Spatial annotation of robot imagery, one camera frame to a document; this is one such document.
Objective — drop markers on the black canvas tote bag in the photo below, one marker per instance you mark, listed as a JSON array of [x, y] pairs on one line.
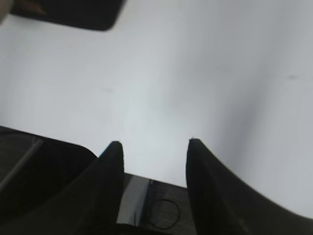
[[98, 15]]

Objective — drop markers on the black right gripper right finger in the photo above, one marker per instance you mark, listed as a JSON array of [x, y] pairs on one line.
[[222, 204]]

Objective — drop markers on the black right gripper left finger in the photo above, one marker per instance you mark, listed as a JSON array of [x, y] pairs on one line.
[[61, 188]]

